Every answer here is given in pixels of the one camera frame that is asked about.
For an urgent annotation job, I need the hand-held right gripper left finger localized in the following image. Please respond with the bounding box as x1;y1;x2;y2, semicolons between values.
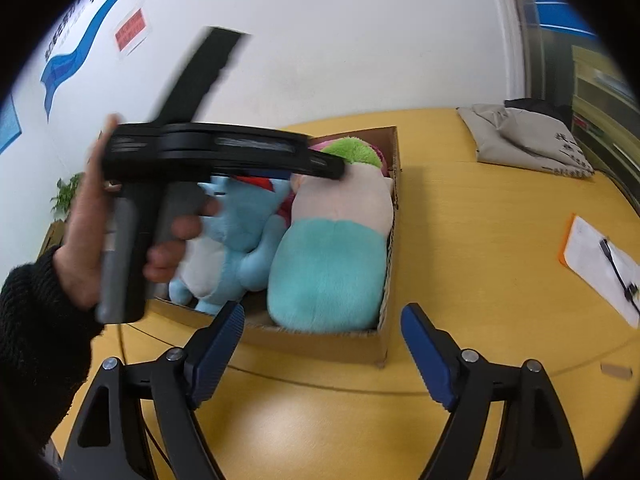
62;300;246;480

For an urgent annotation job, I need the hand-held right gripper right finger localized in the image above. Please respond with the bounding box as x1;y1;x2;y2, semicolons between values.
400;302;586;480

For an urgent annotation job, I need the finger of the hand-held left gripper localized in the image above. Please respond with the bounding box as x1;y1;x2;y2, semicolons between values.
212;130;347;181
155;26;252;125

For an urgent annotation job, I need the blue and white plush toy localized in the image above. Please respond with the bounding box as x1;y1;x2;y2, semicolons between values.
167;172;297;317

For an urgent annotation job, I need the cardboard box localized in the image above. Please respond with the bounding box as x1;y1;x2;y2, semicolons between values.
150;126;404;369

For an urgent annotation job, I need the teal and beige plush toy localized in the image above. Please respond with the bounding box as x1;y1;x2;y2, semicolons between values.
266;137;396;333

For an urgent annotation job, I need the person's left forearm black sleeve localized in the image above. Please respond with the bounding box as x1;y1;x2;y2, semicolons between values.
0;245;107;463

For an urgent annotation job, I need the person's left hand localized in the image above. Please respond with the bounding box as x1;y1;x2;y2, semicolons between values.
52;114;222;311

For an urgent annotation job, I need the green potted plant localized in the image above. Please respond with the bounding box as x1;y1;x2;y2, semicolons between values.
49;172;85;222

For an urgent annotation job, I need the white paper with orange edge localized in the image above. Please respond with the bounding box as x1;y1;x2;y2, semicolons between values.
557;214;640;329

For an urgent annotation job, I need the beige tote bag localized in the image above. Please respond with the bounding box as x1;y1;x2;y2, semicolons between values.
457;103;596;179

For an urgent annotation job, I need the dark cloth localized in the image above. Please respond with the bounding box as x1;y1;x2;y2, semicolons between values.
504;98;573;123

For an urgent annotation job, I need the yellow shelf behind glass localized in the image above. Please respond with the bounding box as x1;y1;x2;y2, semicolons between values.
570;45;640;172

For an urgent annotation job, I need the blue glass banner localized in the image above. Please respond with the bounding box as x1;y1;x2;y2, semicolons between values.
532;0;599;42

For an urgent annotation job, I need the red wall notice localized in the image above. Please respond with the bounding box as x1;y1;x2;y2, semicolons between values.
114;7;151;56

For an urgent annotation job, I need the blue framed wall poster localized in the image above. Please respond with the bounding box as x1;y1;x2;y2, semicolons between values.
0;94;24;156

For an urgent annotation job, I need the black cable with plug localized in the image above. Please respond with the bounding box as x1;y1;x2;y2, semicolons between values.
599;238;640;317

